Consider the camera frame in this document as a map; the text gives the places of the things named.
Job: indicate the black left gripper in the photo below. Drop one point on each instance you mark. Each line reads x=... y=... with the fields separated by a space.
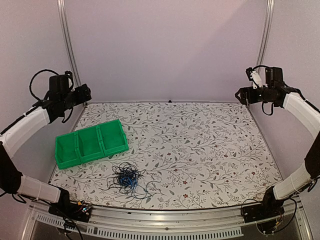
x=87 y=92

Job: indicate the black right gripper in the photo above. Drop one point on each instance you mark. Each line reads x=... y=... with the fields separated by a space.
x=244 y=90

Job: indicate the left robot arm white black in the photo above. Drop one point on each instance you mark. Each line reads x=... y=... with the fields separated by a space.
x=61 y=96

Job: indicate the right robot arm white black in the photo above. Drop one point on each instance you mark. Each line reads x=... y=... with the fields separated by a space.
x=275 y=91

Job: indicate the green bin middle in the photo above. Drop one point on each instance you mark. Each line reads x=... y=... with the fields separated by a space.
x=89 y=145

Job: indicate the green bin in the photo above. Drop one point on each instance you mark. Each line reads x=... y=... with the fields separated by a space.
x=113 y=138
x=89 y=145
x=66 y=151

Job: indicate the green bin right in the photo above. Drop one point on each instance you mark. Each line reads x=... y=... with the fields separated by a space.
x=113 y=138

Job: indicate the green bin left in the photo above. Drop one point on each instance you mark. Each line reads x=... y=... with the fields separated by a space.
x=66 y=151

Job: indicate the floral table mat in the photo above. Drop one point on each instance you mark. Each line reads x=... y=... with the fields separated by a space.
x=180 y=156

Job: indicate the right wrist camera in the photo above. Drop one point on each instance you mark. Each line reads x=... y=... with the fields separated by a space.
x=254 y=77

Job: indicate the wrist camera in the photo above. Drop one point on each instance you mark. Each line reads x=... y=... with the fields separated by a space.
x=254 y=77
x=70 y=80

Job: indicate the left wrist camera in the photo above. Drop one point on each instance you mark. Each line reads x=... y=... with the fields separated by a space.
x=70 y=80

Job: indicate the right aluminium corner post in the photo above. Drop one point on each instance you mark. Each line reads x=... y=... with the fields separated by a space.
x=270 y=4

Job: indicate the aluminium corner post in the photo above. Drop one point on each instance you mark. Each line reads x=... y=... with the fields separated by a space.
x=67 y=40
x=270 y=4

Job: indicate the left aluminium corner post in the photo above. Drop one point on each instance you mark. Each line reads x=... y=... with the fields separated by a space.
x=67 y=40

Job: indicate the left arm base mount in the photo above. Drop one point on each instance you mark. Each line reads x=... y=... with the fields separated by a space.
x=77 y=211

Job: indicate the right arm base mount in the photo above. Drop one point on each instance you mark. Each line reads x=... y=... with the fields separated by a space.
x=270 y=211

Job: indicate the front aluminium rail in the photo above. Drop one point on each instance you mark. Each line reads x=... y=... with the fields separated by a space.
x=223 y=223

